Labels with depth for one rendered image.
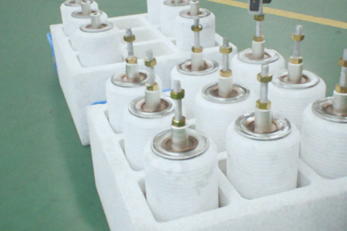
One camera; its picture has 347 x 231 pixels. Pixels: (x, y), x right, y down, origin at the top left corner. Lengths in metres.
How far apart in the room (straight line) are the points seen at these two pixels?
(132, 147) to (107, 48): 0.41
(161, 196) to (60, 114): 0.73
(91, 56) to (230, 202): 0.57
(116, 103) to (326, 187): 0.35
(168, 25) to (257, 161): 0.69
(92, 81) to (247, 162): 0.52
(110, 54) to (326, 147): 0.57
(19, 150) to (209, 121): 0.56
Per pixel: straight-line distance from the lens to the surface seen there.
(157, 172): 0.60
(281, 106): 0.78
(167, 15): 1.26
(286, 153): 0.64
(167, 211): 0.63
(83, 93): 1.08
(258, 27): 0.88
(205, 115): 0.73
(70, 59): 1.15
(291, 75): 0.80
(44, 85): 1.50
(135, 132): 0.70
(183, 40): 1.16
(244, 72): 0.87
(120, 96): 0.79
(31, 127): 1.26
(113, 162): 0.73
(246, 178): 0.66
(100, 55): 1.09
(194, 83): 0.82
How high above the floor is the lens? 0.57
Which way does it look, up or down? 26 degrees down
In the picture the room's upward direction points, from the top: 3 degrees counter-clockwise
